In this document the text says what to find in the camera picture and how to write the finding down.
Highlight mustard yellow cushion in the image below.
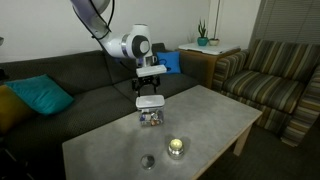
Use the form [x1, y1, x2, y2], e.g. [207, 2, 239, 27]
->
[0, 85, 36, 134]

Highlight white container lid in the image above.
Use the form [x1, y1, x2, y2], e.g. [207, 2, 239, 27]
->
[136, 95, 165, 109]

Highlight teal cushion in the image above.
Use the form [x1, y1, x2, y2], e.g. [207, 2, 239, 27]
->
[6, 74, 74, 115]

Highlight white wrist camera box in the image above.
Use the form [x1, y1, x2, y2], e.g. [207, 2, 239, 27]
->
[136, 65, 167, 77]

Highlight potted cactus in teal pot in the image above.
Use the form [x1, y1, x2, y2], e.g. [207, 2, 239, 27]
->
[197, 20, 208, 46]

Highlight small white plant pot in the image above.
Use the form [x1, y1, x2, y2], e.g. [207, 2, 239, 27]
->
[209, 38, 220, 46]

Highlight window blinds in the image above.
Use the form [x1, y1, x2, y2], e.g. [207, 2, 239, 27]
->
[249, 0, 320, 47]

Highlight wooden side table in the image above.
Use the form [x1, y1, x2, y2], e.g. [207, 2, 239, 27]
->
[178, 43, 240, 88]

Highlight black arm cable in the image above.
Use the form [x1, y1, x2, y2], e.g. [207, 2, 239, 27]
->
[71, 0, 116, 41]

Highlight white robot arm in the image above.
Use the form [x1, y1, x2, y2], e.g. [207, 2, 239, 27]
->
[70, 0, 166, 93]

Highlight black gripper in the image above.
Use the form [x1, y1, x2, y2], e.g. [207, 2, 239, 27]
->
[132, 75, 160, 97]

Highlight striped armchair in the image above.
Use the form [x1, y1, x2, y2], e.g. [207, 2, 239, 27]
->
[212, 39, 320, 147]

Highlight dark grey sofa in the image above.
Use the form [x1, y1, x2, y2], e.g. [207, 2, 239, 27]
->
[0, 43, 209, 180]

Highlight lit candle in glass jar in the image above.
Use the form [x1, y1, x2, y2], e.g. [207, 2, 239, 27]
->
[168, 139, 184, 160]

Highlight clear food container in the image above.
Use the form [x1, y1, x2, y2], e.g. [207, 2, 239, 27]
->
[139, 107, 164, 126]

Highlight blue cushion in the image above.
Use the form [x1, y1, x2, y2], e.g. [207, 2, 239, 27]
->
[157, 51, 181, 74]

